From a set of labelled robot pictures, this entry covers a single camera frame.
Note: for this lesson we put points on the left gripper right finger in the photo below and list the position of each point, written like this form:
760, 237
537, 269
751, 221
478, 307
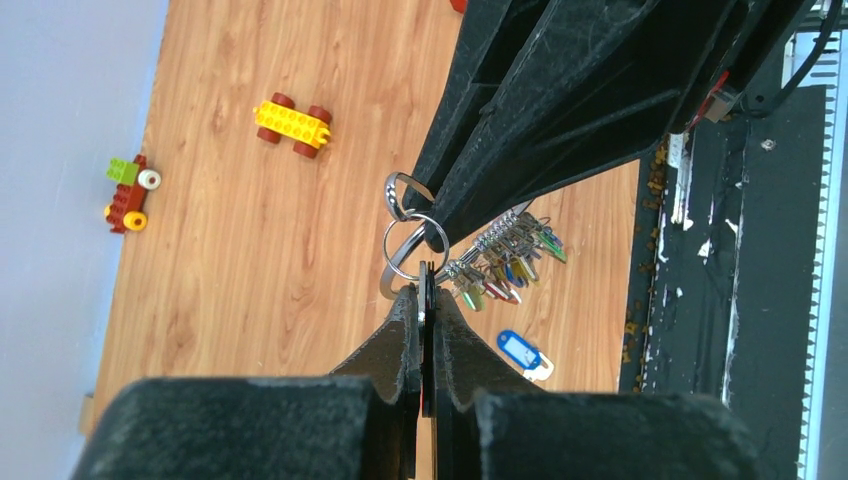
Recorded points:
470, 383

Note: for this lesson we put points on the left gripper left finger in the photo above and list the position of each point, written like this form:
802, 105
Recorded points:
390, 360

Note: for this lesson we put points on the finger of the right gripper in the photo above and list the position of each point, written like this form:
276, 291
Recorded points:
483, 151
627, 67

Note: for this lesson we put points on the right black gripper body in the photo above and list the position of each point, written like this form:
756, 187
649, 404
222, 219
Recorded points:
752, 31

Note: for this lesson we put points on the blue tagged key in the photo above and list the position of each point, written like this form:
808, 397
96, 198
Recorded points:
535, 365

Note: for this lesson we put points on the keyring with colourful keys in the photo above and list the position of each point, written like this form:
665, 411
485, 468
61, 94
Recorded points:
498, 263

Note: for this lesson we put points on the red window toy block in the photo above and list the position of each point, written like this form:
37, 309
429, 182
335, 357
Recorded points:
459, 6

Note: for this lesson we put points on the yellow brown toy car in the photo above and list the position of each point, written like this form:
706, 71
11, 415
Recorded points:
278, 118

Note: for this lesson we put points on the red green toy car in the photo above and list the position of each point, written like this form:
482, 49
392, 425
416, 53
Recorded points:
134, 180

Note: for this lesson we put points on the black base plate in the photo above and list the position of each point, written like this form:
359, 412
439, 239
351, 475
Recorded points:
722, 279

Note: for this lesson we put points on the grey cable duct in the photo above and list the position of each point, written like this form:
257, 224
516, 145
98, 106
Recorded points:
825, 72

